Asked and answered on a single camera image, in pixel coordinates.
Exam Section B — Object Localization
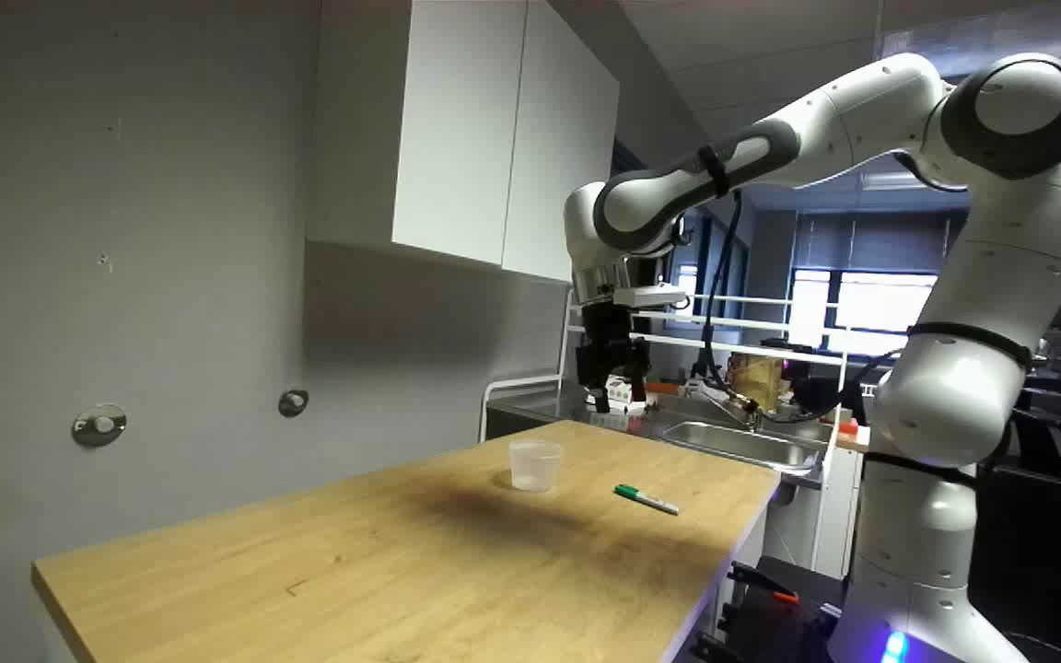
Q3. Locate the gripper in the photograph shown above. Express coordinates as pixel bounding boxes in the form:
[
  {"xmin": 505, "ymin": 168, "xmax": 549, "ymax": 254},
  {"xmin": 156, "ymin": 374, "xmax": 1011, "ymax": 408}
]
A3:
[{"xmin": 577, "ymin": 303, "xmax": 652, "ymax": 413}]

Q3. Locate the clear plastic cup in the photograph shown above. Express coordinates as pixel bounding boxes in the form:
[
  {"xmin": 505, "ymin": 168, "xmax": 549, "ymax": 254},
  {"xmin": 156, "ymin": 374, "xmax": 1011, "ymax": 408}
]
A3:
[{"xmin": 508, "ymin": 439, "xmax": 564, "ymax": 493}]

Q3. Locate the green and white pen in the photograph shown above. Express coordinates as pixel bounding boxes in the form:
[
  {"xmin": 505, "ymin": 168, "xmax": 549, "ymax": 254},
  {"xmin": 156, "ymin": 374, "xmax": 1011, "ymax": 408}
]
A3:
[{"xmin": 613, "ymin": 483, "xmax": 681, "ymax": 517}]

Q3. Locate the sink tap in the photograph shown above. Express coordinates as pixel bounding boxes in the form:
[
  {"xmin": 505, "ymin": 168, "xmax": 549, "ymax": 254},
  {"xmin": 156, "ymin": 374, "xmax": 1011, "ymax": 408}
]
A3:
[{"xmin": 702, "ymin": 385, "xmax": 764, "ymax": 434}]

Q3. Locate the yellow bag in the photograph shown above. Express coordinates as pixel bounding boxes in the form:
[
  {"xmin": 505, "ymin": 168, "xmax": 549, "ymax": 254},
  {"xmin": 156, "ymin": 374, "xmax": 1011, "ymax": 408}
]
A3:
[{"xmin": 727, "ymin": 352, "xmax": 787, "ymax": 413}]

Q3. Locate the steel sink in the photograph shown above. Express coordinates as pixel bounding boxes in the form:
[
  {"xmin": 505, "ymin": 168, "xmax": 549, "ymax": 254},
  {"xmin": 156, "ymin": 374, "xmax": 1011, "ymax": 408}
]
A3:
[{"xmin": 661, "ymin": 421, "xmax": 824, "ymax": 472}]

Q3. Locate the white sink cabinet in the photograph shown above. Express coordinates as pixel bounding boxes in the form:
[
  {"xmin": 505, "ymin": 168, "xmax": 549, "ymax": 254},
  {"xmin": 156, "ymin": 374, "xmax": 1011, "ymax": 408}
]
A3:
[{"xmin": 764, "ymin": 444, "xmax": 865, "ymax": 579}]

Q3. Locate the black and orange clamp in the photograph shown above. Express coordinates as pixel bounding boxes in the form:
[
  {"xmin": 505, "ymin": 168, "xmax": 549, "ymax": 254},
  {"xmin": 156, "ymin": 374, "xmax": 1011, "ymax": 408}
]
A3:
[{"xmin": 727, "ymin": 563, "xmax": 801, "ymax": 607}]

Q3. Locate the window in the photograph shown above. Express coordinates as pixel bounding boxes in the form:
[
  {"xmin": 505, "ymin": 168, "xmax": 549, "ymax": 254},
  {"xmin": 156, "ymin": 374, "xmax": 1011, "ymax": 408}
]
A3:
[{"xmin": 787, "ymin": 268, "xmax": 942, "ymax": 357}]

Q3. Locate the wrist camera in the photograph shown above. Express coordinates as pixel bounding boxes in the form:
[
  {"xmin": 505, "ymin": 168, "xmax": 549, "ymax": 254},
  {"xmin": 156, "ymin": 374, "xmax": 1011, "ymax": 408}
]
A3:
[{"xmin": 612, "ymin": 284, "xmax": 689, "ymax": 309}]

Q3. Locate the white wire rack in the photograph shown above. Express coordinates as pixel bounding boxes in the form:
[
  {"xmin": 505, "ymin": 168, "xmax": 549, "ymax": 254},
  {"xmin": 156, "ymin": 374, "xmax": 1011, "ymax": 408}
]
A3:
[{"xmin": 478, "ymin": 287, "xmax": 911, "ymax": 445}]

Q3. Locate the white wall cabinet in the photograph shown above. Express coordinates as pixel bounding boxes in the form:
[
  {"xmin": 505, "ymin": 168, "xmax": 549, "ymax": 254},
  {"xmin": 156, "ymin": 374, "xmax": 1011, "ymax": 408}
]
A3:
[{"xmin": 306, "ymin": 0, "xmax": 622, "ymax": 283}]

